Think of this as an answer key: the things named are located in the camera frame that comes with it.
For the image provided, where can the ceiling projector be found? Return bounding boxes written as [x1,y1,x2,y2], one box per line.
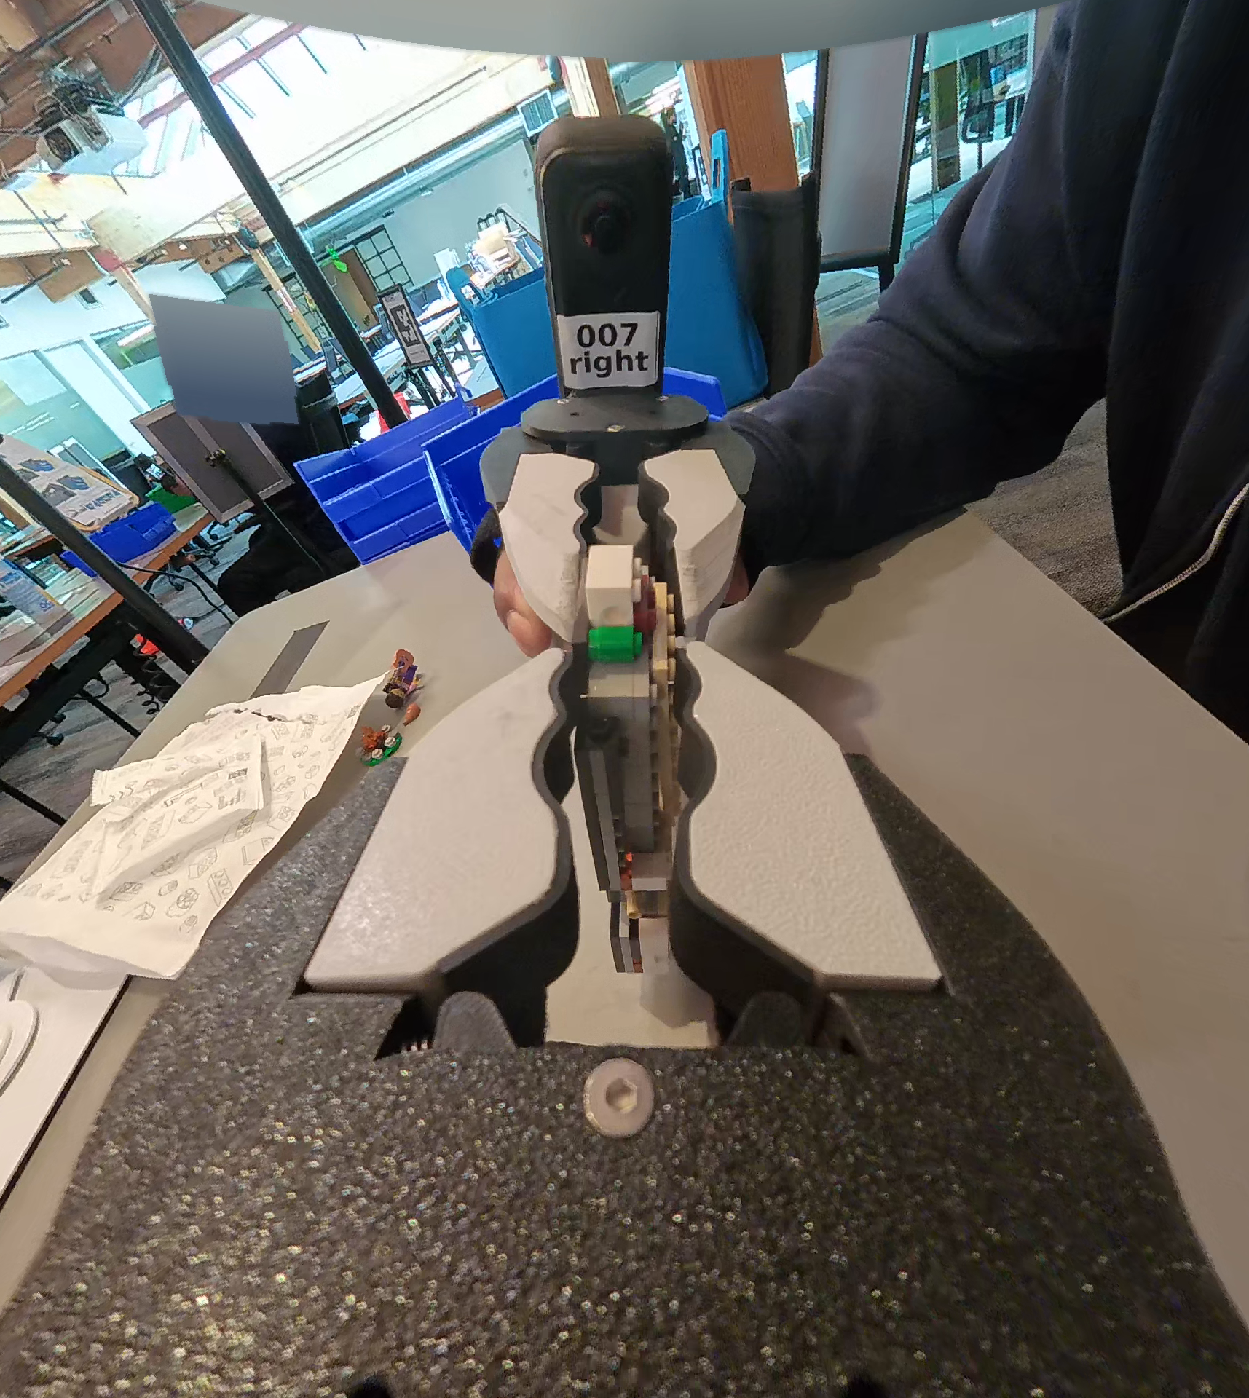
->
[33,67,151,178]

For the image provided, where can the wooden workbench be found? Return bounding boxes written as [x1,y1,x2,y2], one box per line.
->
[0,500,227,772]

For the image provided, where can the black tripod pole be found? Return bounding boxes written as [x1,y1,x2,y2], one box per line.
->
[132,0,410,429]
[0,391,213,672]

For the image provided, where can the toy brick model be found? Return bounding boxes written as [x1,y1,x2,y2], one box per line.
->
[572,543,694,976]

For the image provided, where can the person's right hand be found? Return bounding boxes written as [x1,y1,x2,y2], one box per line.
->
[490,546,752,659]

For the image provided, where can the grey tape strip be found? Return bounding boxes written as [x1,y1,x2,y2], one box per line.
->
[252,620,330,697]

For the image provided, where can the black chair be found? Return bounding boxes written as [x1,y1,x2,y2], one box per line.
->
[732,172,826,408]

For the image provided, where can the person's dark jacket torso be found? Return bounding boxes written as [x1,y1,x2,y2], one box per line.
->
[1061,0,1249,804]

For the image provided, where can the small black sign stand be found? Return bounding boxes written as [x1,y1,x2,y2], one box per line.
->
[375,284,438,370]

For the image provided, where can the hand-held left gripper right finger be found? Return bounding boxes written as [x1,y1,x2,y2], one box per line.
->
[671,638,944,1028]

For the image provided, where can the framed grey board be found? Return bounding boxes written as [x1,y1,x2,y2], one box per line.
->
[129,402,300,525]

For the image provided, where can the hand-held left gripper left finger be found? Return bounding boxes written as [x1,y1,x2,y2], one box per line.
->
[303,646,589,1039]

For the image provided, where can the white printed paper bag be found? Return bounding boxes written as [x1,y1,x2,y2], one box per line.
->
[0,675,387,980]

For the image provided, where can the white standing board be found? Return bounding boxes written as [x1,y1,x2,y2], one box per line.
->
[815,32,928,279]

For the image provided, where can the person's right forearm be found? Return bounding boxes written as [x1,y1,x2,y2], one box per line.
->
[725,0,1182,575]

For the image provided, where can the blue plastic bin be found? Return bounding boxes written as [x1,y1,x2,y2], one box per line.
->
[295,397,486,568]
[424,369,730,554]

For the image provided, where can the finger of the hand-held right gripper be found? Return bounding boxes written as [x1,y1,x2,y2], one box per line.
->
[637,446,749,649]
[497,448,610,659]

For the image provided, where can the small blue parts bin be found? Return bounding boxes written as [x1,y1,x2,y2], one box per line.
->
[59,500,180,577]

